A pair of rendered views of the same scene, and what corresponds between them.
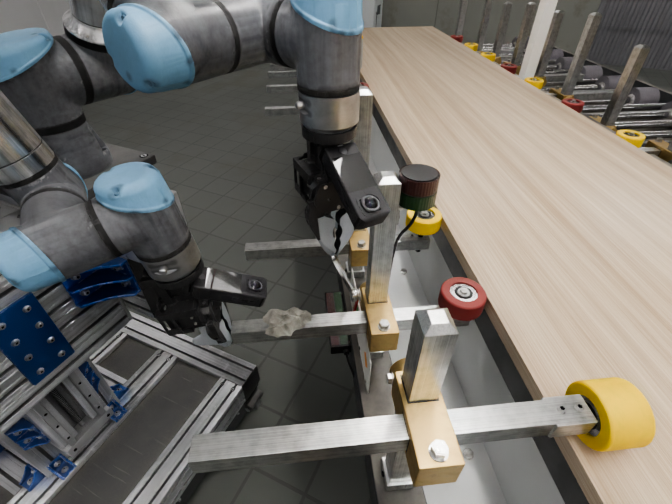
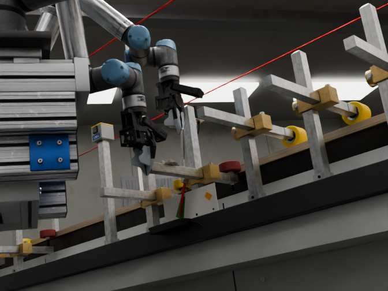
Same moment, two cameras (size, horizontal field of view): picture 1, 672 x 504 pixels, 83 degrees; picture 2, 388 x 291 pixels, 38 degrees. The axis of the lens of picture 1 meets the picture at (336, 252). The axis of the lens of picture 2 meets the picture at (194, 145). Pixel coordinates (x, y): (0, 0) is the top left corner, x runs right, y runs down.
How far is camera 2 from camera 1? 188 cm
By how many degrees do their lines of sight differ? 70
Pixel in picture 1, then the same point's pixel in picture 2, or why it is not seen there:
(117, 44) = (137, 31)
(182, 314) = (142, 128)
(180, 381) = not seen: outside the picture
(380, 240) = (193, 131)
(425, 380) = (246, 108)
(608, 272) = not seen: hidden behind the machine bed
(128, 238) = (138, 77)
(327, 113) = (175, 69)
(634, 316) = not seen: hidden behind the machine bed
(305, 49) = (167, 53)
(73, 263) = (131, 73)
